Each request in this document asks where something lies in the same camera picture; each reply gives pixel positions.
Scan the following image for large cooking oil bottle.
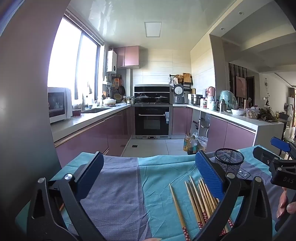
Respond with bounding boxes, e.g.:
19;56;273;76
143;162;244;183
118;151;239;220
187;137;199;155

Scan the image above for ceiling light panel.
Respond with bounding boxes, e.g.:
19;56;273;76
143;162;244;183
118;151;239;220
144;22;162;37

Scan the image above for teal appliance cover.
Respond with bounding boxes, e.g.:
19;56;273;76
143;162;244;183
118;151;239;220
219;90;238;110

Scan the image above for black mesh utensil holder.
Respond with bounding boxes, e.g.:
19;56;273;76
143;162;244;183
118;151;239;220
214;148;245;178

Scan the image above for basket of jars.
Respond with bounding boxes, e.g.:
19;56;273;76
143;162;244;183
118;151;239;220
245;108;259;120

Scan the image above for white countertop oven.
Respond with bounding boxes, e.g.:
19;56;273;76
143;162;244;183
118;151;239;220
48;87;73;124

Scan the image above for pink peninsula counter cabinets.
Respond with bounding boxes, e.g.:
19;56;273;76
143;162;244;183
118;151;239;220
172;104;285;153

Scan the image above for kitchen sink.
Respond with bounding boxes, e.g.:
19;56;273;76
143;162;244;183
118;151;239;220
82;107;112;114

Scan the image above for black integrated stove with oven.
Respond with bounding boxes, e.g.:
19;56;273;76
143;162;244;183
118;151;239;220
131;84;173;139

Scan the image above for framed wall painting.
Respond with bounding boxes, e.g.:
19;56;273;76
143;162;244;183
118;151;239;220
235;75;247;98

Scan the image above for bunch of wooden chopsticks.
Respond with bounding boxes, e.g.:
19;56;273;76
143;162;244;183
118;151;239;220
168;175;234;241

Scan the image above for kitchen window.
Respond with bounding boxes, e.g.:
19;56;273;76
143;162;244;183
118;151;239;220
47;15;104;98

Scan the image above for grey refrigerator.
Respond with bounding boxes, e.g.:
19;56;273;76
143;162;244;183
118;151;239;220
0;0;67;234

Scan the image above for silver rice cooker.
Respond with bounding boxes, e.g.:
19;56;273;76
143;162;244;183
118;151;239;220
173;84;185;104

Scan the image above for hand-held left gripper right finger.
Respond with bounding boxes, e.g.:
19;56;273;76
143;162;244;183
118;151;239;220
192;150;278;241

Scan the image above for black lidded wok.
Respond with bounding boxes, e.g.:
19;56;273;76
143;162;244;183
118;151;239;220
135;93;155;103

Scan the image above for person's right hand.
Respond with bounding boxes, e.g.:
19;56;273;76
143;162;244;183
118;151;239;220
276;187;296;219

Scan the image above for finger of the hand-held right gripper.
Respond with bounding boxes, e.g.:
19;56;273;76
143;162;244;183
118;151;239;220
253;146;281;172
270;137;296;160

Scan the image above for pink window-side counter cabinets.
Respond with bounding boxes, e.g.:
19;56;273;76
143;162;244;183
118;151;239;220
53;105;132;160

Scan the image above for black wall rack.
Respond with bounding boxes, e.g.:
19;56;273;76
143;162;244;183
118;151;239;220
169;73;193;86

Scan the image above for hanging pans and utensils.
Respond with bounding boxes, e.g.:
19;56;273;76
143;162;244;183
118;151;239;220
111;76;126;102

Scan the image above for clear plastic bag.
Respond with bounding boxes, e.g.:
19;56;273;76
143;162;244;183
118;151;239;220
196;136;208;152

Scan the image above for teal and grey tablecloth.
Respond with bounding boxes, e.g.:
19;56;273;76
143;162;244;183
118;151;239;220
15;145;296;241

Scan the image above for white wall water heater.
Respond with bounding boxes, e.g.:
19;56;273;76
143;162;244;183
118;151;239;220
106;50;117;73

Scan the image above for potted plant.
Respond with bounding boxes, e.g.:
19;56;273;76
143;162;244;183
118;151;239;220
258;108;280;122

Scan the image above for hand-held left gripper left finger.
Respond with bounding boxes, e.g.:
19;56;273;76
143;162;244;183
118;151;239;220
26;152;107;241

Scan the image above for pink upper kitchen cabinets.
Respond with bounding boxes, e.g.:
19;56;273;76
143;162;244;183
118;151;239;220
113;46;140;69

